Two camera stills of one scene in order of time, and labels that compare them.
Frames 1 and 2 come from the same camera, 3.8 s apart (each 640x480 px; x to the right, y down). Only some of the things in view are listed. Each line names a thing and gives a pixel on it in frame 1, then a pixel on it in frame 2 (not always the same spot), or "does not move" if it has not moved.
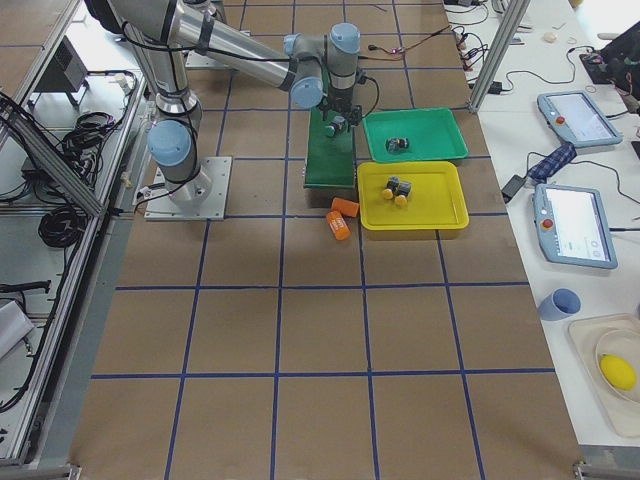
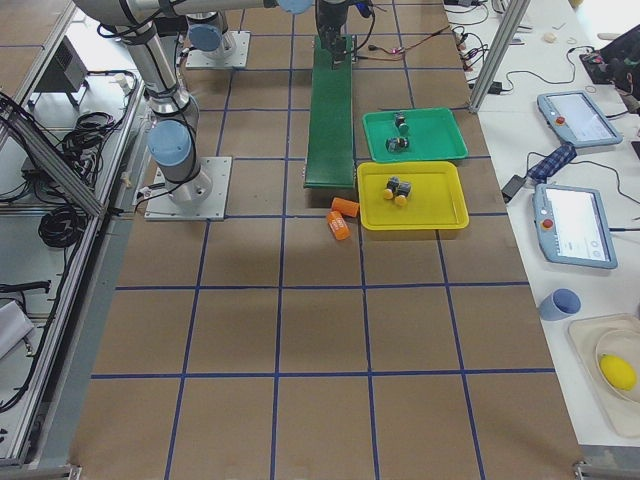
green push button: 339,126 -> 403,127
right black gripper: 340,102 -> 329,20
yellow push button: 404,189 does not move
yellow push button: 391,184 does not move
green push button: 397,145 does not move
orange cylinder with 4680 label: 338,225 does not move
